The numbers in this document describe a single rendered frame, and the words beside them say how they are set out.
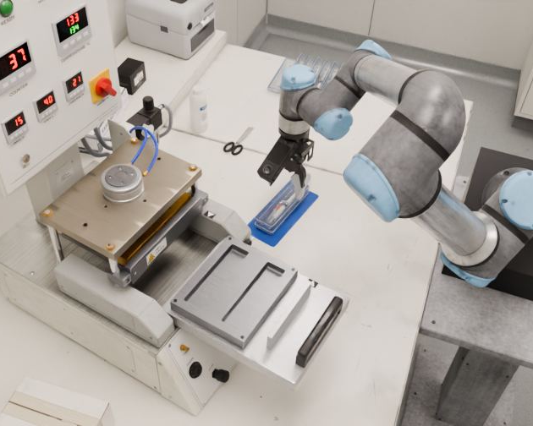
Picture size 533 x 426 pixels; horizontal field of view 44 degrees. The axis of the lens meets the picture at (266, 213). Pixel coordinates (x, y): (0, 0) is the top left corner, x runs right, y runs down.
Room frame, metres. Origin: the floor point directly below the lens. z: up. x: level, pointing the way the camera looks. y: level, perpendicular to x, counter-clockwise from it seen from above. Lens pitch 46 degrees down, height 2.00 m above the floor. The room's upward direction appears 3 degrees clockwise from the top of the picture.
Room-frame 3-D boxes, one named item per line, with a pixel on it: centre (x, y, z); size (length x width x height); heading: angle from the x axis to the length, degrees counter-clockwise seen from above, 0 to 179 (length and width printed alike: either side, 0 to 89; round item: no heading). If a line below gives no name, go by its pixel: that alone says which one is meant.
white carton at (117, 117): (1.46, 0.50, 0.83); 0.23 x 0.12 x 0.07; 169
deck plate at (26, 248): (0.91, 0.31, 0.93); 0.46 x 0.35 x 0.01; 61
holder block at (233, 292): (0.77, 0.05, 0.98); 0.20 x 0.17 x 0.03; 151
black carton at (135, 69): (1.67, 0.44, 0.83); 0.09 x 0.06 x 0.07; 161
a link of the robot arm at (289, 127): (1.22, -0.05, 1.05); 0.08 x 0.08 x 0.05
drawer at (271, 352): (0.75, 0.01, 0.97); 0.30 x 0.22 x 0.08; 61
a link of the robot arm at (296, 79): (1.22, -0.05, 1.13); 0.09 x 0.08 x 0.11; 38
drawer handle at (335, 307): (0.68, -0.11, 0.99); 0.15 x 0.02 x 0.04; 151
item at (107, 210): (0.93, 0.30, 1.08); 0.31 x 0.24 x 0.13; 151
